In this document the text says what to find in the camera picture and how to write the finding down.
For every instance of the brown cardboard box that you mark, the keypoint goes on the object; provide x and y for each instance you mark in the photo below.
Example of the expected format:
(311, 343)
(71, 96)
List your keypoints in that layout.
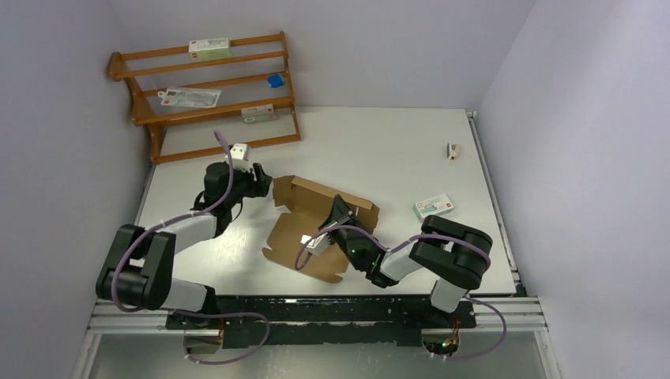
(309, 205)

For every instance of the orange wooden shelf rack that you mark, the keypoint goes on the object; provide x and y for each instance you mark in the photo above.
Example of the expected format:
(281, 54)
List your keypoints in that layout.
(231, 82)

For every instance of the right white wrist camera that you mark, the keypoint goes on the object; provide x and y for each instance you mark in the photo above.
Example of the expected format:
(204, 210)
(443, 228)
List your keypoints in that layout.
(314, 245)

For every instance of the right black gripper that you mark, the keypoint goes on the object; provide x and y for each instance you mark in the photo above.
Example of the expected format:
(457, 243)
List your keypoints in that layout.
(339, 209)

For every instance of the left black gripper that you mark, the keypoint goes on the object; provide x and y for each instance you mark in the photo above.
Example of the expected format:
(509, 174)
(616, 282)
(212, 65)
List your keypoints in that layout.
(260, 185)

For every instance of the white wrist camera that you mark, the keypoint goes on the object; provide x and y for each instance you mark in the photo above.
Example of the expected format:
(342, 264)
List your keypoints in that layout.
(240, 156)
(314, 245)

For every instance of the white green box top shelf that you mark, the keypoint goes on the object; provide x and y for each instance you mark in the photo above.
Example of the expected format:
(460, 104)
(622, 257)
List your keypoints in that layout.
(209, 49)

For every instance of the white teal box on table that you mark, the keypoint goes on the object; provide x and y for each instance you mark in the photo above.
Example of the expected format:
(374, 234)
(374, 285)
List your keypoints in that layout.
(438, 205)

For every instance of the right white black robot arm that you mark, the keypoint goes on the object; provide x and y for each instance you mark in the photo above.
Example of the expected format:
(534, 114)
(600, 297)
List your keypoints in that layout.
(457, 254)

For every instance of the small white box on shelf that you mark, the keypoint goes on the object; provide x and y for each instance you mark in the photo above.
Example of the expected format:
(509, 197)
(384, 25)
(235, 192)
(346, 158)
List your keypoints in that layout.
(258, 114)

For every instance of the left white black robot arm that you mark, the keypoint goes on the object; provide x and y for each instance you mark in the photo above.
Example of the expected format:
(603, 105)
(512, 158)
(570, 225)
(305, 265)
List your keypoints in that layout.
(138, 271)

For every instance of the small pink white stapler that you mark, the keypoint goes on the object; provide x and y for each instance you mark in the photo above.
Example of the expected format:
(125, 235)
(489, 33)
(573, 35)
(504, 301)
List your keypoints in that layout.
(453, 151)

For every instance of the clear plastic blister package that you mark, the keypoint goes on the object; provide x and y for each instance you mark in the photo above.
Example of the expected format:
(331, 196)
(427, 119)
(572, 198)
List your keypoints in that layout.
(201, 98)

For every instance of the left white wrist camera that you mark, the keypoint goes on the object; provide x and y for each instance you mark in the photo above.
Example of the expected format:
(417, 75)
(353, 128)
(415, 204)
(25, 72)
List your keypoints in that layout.
(240, 156)

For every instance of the blue small block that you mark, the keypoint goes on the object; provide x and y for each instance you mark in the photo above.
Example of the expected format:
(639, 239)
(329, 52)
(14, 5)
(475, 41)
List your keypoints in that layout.
(276, 80)

